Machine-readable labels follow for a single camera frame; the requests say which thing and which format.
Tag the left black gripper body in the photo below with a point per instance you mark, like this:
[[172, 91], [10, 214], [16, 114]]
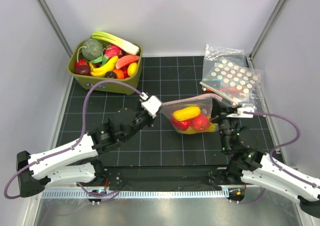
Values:
[[141, 119]]

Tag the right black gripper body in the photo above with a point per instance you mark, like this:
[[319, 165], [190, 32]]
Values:
[[220, 117]]

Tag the clear pink zip bag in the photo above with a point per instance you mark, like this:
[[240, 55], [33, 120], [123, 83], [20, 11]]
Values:
[[204, 102]]

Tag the yellow squash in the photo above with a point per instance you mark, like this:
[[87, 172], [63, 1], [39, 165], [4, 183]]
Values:
[[186, 113]]

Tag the red bell pepper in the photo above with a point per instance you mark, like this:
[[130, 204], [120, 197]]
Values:
[[180, 125]]

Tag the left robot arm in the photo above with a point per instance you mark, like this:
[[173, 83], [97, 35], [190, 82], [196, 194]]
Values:
[[40, 170]]

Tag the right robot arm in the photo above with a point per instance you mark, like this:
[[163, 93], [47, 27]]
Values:
[[250, 166]]

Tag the stack of dotted zip bags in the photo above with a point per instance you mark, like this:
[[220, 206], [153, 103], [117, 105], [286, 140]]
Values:
[[226, 72]]

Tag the orange fruit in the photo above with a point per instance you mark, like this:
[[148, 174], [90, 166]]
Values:
[[119, 74]]

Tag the black grid mat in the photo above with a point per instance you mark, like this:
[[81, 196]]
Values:
[[168, 78]]

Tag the yellow lemon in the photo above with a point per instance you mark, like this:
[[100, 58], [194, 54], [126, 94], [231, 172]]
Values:
[[132, 68]]

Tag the dark purple plum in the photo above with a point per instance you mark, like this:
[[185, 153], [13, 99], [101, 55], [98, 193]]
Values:
[[110, 75]]

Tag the red watermelon slice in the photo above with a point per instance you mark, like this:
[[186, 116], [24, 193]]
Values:
[[126, 60]]

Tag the small yellow banana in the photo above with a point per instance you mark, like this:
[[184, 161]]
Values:
[[101, 71]]

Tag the pink dragon fruit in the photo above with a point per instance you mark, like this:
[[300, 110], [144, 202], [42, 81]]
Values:
[[113, 50]]

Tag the green white leek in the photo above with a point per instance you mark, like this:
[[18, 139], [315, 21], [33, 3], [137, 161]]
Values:
[[126, 46]]

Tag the dark red apple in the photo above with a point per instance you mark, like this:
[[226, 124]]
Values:
[[81, 67]]

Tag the green melon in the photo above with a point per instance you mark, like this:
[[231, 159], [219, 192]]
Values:
[[91, 49]]

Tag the olive green plastic basket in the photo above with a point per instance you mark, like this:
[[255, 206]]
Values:
[[87, 82]]

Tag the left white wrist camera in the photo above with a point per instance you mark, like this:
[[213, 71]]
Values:
[[151, 104]]

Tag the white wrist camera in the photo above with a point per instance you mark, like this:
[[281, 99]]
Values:
[[151, 104], [244, 110]]

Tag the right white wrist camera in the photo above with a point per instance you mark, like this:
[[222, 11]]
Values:
[[244, 110]]

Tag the slotted cable duct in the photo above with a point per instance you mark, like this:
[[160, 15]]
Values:
[[80, 194]]

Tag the right aluminium frame post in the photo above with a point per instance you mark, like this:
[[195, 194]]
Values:
[[268, 26]]

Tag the aluminium frame post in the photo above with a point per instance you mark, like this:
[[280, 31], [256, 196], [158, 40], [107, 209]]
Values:
[[54, 25], [268, 26]]

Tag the left aluminium frame post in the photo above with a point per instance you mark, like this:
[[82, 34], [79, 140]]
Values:
[[54, 25]]

